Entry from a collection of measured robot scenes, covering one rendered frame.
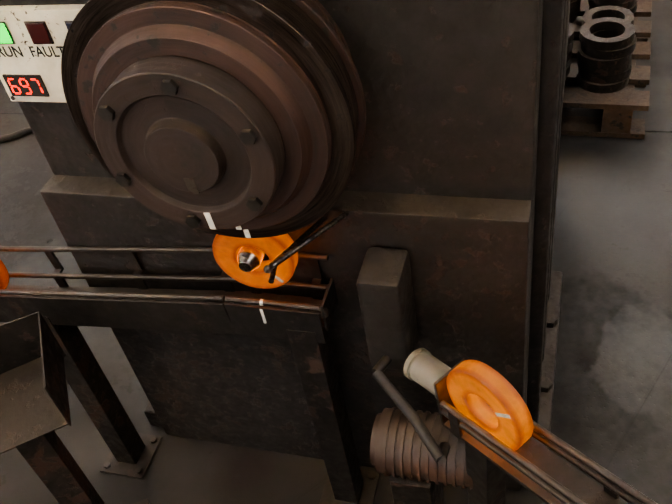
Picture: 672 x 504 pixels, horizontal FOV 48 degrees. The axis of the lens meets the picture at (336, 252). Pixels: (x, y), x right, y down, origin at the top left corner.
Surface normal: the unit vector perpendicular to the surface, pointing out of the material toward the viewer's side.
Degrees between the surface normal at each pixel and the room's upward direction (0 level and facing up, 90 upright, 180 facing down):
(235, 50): 42
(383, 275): 0
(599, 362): 0
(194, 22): 90
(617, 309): 0
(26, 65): 90
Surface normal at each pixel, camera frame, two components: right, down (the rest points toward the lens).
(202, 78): 0.32, -0.60
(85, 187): -0.14, -0.72
